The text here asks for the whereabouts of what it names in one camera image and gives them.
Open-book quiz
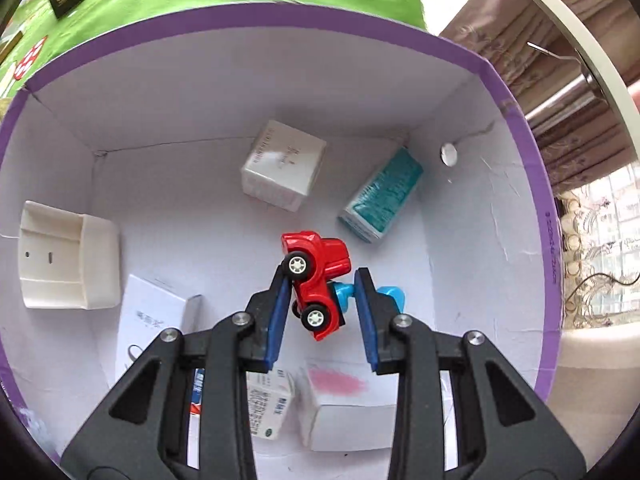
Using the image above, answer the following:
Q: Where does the red toy car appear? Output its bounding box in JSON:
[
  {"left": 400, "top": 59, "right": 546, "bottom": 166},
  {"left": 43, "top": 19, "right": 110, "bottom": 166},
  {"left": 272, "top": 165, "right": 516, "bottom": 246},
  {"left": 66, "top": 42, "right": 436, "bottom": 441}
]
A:
[{"left": 280, "top": 231, "right": 405, "bottom": 342}]

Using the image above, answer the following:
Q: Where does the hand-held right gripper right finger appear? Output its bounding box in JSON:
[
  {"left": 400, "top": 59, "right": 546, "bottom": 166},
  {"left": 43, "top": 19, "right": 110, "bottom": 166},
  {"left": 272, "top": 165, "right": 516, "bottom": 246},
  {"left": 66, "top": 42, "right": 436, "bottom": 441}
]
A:
[{"left": 354, "top": 267, "right": 587, "bottom": 480}]

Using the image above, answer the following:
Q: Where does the teal medicine box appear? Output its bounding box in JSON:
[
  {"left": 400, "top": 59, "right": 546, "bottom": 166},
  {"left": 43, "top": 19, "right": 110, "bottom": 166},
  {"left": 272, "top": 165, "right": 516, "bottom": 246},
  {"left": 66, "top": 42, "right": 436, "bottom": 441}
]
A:
[{"left": 337, "top": 146, "right": 425, "bottom": 245}]

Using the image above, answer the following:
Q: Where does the white round side table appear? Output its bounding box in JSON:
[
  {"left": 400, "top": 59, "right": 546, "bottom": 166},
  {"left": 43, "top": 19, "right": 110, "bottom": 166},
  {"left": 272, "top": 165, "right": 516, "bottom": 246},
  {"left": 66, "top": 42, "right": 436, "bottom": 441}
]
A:
[{"left": 500, "top": 0, "right": 640, "bottom": 106}]

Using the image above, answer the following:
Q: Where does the white medicine box blue text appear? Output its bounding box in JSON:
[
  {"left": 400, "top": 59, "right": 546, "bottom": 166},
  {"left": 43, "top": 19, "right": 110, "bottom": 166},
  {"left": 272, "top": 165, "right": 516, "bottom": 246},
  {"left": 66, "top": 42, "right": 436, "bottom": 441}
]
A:
[{"left": 247, "top": 367, "right": 297, "bottom": 442}]

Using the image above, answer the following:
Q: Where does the white lace curtain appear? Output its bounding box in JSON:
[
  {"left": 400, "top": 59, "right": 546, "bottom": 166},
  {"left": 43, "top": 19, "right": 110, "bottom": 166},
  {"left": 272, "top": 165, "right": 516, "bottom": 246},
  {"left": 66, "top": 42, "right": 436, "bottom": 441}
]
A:
[{"left": 555, "top": 160, "right": 640, "bottom": 331}]

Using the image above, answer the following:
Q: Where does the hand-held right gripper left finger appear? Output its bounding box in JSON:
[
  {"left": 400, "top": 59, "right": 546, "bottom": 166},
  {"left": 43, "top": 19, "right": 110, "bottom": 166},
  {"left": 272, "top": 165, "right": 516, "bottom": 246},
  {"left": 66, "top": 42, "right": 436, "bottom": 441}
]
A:
[{"left": 60, "top": 262, "right": 293, "bottom": 480}]

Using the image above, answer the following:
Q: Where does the white box with saxophone picture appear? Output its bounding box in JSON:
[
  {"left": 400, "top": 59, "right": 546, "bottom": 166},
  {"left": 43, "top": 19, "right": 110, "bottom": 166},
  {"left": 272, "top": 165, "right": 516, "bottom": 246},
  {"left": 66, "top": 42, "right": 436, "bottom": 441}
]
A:
[{"left": 241, "top": 120, "right": 327, "bottom": 212}]

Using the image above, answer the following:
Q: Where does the purple cardboard box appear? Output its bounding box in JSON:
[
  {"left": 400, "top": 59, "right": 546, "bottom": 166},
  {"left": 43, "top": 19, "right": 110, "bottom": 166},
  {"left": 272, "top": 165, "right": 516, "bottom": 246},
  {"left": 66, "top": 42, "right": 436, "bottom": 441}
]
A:
[{"left": 0, "top": 2, "right": 565, "bottom": 476}]

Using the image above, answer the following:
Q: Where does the white plastic wall holder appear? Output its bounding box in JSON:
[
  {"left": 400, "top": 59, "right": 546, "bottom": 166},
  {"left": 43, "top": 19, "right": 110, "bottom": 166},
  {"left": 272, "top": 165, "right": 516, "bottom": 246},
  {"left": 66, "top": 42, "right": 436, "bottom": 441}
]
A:
[{"left": 19, "top": 200, "right": 122, "bottom": 311}]

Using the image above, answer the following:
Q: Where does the white box red blue print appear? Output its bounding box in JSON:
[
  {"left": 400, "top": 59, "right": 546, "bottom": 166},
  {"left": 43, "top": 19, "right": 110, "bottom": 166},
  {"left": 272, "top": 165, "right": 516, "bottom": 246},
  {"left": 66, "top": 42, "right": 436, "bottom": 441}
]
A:
[{"left": 187, "top": 367, "right": 207, "bottom": 468}]

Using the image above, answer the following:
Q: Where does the chrome table leg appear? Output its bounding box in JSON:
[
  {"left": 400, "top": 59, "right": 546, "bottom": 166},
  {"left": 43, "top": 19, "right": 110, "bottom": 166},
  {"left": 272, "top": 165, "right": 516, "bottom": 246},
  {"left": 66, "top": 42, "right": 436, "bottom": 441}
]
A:
[{"left": 525, "top": 72, "right": 608, "bottom": 123}]

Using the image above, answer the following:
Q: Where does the brown curtain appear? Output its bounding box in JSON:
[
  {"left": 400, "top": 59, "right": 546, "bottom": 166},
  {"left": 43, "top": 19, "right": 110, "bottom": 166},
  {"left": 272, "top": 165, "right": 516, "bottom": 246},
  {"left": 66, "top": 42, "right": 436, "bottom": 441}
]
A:
[{"left": 440, "top": 0, "right": 640, "bottom": 196}]

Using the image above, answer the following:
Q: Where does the white box with pink flower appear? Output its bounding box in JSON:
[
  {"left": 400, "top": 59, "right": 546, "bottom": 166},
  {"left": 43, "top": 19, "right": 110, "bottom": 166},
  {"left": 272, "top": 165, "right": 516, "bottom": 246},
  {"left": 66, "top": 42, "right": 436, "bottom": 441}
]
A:
[{"left": 297, "top": 358, "right": 401, "bottom": 452}]

